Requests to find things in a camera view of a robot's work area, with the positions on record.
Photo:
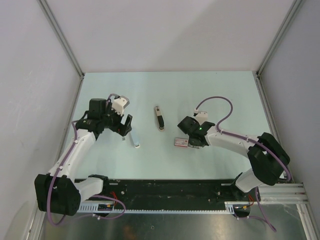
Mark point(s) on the beige black stapler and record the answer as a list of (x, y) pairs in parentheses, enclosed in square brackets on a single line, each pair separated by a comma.
[(159, 118)]

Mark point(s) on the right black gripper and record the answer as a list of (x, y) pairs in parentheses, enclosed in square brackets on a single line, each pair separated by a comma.
[(192, 143)]

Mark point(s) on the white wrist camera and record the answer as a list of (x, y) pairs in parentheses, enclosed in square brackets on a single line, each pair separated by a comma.
[(200, 116), (119, 104)]

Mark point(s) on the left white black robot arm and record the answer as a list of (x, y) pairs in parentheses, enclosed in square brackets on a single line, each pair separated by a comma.
[(57, 191)]

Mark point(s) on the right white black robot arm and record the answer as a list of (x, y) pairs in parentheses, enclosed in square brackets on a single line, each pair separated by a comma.
[(268, 160)]

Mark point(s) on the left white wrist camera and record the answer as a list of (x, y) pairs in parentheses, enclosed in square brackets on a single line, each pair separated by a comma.
[(119, 104)]

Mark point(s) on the red white staple box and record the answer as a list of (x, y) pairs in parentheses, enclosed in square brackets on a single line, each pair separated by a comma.
[(181, 142)]

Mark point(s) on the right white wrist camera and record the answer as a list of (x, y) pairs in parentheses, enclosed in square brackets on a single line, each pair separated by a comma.
[(200, 116)]

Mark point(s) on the aluminium frame rail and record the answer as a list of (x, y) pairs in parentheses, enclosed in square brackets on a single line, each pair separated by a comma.
[(283, 193)]

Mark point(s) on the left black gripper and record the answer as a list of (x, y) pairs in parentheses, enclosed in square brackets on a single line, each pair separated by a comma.
[(121, 129)]

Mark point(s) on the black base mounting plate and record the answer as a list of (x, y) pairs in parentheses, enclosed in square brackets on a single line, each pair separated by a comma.
[(132, 189)]

